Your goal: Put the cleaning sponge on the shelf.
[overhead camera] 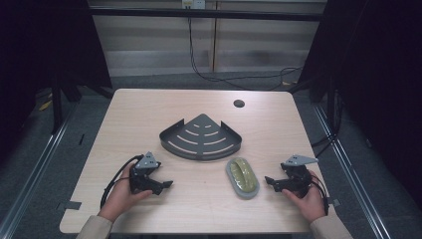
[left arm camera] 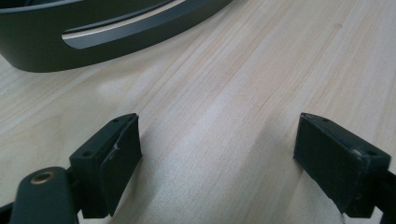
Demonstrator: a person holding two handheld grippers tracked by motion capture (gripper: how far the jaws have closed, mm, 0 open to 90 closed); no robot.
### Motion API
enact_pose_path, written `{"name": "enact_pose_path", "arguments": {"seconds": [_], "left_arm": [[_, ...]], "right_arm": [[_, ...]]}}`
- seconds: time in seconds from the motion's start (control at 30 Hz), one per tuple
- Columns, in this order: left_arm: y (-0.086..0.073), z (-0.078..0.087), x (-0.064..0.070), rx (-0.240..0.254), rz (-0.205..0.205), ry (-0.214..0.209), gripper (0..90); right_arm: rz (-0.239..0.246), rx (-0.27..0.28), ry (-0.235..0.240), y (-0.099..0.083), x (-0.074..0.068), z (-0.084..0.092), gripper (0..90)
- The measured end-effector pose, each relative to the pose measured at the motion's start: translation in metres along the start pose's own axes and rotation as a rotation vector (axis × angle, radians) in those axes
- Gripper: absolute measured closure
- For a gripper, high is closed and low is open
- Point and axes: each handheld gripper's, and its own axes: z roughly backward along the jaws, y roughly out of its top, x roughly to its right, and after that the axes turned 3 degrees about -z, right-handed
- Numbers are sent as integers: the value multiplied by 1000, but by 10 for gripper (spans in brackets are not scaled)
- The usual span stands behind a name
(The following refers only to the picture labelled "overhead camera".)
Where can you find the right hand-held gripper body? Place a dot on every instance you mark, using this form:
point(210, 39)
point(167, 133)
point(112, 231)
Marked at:
point(296, 176)

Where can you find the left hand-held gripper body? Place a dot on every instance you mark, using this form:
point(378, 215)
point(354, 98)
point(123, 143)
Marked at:
point(143, 172)

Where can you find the green soap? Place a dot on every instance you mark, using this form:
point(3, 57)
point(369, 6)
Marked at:
point(243, 177)

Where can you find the black corner shelf rack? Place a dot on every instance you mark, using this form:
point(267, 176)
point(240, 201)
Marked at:
point(200, 139)

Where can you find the person's right hand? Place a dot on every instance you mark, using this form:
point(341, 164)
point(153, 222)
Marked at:
point(307, 199)

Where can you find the person's left hand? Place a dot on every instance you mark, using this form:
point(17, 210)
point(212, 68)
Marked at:
point(122, 195)

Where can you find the black metal stand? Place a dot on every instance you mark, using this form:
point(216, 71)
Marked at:
point(326, 109)
point(57, 103)

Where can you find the black curtain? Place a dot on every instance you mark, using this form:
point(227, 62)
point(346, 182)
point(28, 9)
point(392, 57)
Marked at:
point(375, 83)
point(43, 59)

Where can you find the black horizontal metal bar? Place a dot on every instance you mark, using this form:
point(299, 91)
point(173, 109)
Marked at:
point(205, 14)

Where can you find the white wall socket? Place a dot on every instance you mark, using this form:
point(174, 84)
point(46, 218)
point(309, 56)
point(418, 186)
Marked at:
point(193, 4)

